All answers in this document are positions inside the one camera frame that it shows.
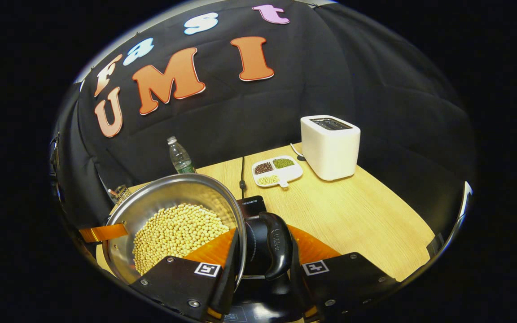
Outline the white toaster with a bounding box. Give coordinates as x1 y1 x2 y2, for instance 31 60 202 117
300 115 361 181

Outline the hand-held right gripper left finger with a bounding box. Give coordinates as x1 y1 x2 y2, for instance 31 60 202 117
129 227 241 323

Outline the clear plastic water bottle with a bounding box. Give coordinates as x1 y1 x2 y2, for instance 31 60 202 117
167 136 196 175

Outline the wire mesh utensil holder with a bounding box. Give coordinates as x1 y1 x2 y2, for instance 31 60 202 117
108 184 132 207

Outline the stainless steel pot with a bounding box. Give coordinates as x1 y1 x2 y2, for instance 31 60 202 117
102 174 294 288

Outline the black backdrop cloth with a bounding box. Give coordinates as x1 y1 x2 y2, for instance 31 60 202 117
52 0 477 234

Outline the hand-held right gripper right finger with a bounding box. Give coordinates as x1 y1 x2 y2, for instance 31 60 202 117
288 224 398 321

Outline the pile of soybeans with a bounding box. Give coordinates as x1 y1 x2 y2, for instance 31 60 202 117
132 203 231 275

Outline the white divided dish of beans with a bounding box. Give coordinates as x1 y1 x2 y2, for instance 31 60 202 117
252 155 304 188

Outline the black induction cooktop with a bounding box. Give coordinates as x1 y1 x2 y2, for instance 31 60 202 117
223 195 313 323

